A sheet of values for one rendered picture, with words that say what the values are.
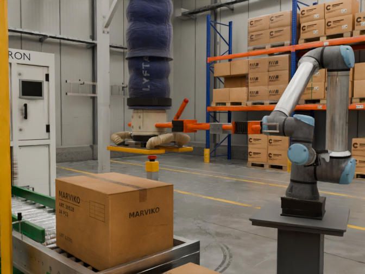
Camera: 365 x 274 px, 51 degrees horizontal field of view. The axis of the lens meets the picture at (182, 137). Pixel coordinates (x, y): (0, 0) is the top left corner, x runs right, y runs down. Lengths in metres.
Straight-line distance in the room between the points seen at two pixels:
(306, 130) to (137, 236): 0.96
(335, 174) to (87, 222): 1.33
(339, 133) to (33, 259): 1.79
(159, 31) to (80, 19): 10.36
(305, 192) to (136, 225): 0.96
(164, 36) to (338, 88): 0.94
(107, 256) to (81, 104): 10.09
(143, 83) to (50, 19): 9.96
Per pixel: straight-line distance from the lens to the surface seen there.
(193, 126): 1.69
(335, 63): 2.17
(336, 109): 2.18
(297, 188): 2.29
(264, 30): 10.20
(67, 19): 11.99
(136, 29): 1.91
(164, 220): 2.09
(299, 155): 1.73
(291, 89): 1.98
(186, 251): 2.20
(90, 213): 2.03
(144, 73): 1.87
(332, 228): 2.14
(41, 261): 2.30
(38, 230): 2.54
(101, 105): 5.14
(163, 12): 1.93
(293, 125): 1.76
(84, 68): 12.01
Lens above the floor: 1.31
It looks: 3 degrees down
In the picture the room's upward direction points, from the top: straight up
